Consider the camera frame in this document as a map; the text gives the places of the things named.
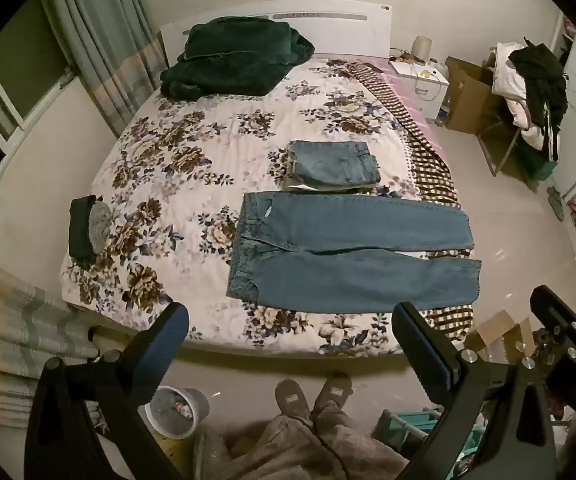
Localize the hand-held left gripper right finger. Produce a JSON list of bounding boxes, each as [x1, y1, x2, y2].
[[391, 302, 557, 480]]

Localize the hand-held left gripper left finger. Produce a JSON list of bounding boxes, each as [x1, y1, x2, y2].
[[24, 302, 190, 480]]

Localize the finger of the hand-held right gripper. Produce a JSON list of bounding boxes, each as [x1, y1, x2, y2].
[[529, 285, 576, 362]]

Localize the blue denim pants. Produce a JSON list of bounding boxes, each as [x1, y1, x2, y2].
[[226, 191, 483, 314], [284, 140, 381, 187]]

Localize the folded pale pants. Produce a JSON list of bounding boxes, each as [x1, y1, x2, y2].
[[282, 178, 379, 196]]

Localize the folded blue denim pants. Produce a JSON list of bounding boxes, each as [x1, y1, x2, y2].
[[284, 140, 381, 187]]

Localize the flat cardboard piece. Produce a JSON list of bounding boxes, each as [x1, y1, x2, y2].
[[463, 310, 537, 362]]

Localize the teal plastic rack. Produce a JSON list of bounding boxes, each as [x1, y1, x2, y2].
[[372, 407, 490, 480]]

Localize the round trash bin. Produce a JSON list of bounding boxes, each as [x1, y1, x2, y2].
[[145, 386, 211, 455]]

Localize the person's right slipper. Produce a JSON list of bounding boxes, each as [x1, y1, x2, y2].
[[313, 371, 353, 412]]

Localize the person's slipper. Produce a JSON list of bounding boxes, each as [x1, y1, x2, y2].
[[274, 379, 311, 424], [313, 371, 353, 412]]

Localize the grey knitted cloth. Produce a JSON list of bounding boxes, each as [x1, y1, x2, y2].
[[89, 201, 114, 254]]

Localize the black folded cloth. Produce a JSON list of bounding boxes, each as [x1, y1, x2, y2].
[[68, 195, 99, 272]]

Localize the person's left slipper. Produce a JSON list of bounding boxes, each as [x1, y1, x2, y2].
[[274, 379, 311, 424]]

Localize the person's legs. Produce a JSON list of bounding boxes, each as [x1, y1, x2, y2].
[[227, 402, 409, 480]]

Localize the bed with floral sheet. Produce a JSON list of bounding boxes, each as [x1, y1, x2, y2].
[[60, 54, 469, 361]]

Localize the brown white checkered blanket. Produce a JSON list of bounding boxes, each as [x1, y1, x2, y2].
[[338, 59, 480, 347]]

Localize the folding chair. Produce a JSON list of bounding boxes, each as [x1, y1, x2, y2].
[[477, 49, 569, 182]]

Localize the black garment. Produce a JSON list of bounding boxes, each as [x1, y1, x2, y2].
[[509, 42, 569, 162]]

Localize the plastic water bottle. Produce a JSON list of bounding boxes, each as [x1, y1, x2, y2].
[[435, 94, 452, 127]]

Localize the cardboard box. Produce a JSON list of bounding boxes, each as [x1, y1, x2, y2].
[[443, 56, 505, 135]]

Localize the pink sheet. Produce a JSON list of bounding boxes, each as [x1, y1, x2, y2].
[[368, 57, 444, 142]]

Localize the white nightstand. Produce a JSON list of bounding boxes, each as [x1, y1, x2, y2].
[[388, 57, 452, 124]]

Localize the dark green fleece blanket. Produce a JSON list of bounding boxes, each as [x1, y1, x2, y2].
[[160, 16, 316, 101]]

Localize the window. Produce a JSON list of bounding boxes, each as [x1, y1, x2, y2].
[[0, 0, 77, 153]]

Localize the white headboard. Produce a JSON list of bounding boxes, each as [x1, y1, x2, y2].
[[159, 2, 393, 61]]

